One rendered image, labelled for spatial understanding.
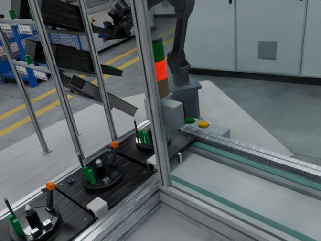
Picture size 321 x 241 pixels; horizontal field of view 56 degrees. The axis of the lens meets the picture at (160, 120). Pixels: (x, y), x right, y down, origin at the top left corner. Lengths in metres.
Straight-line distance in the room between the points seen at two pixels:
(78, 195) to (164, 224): 0.29
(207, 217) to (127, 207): 0.23
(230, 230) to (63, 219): 0.47
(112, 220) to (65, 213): 0.15
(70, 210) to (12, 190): 0.44
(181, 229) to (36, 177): 0.68
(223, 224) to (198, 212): 0.08
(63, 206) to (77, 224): 0.10
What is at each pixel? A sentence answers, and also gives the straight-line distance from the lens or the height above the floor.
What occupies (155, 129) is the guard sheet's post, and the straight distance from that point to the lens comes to 0.84.
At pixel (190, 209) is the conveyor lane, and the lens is 0.94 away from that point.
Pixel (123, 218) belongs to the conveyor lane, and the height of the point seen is 0.94.
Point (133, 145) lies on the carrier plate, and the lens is 1.17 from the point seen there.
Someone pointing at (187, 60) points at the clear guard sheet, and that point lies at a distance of 0.69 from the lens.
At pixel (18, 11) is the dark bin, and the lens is 1.24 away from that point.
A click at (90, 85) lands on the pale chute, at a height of 1.19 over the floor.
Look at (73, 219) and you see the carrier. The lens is 0.94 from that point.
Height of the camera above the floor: 1.59
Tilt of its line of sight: 28 degrees down
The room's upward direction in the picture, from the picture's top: 8 degrees counter-clockwise
